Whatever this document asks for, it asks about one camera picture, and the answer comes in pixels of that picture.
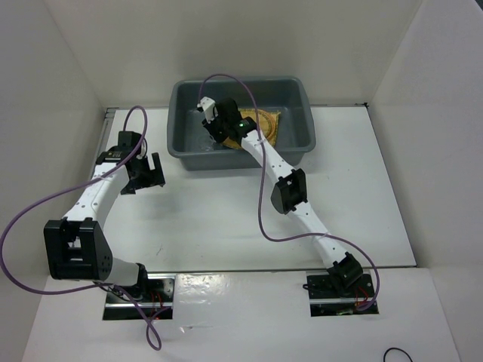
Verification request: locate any aluminium frame rail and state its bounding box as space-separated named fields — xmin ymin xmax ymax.
xmin=100 ymin=107 xmax=117 ymax=151

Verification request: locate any square woven bamboo mat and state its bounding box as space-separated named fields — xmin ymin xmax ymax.
xmin=221 ymin=109 xmax=281 ymax=149

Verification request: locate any black cable loop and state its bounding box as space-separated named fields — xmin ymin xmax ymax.
xmin=383 ymin=347 xmax=413 ymax=362

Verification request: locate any purple cable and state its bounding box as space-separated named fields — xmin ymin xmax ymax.
xmin=0 ymin=105 xmax=163 ymax=350
xmin=198 ymin=73 xmax=380 ymax=312

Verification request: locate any grey plastic bin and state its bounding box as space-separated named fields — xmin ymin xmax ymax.
xmin=167 ymin=75 xmax=316 ymax=170

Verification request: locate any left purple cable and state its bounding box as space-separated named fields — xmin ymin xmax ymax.
xmin=0 ymin=105 xmax=163 ymax=350

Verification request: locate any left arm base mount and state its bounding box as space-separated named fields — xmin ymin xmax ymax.
xmin=102 ymin=274 xmax=177 ymax=321

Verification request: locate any clear plastic cup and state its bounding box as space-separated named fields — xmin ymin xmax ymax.
xmin=197 ymin=134 xmax=217 ymax=152

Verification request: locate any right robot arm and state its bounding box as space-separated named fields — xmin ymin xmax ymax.
xmin=197 ymin=97 xmax=363 ymax=296

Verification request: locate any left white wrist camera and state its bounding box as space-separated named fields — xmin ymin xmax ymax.
xmin=136 ymin=144 xmax=147 ymax=159

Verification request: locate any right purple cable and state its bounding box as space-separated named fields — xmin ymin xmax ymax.
xmin=198 ymin=73 xmax=380 ymax=312

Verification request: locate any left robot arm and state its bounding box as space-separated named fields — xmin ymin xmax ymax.
xmin=44 ymin=130 xmax=165 ymax=302

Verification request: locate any round green-rimmed bamboo mat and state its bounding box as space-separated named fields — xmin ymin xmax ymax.
xmin=257 ymin=109 xmax=281 ymax=145

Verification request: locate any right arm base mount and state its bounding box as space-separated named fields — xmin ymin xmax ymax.
xmin=302 ymin=271 xmax=379 ymax=318

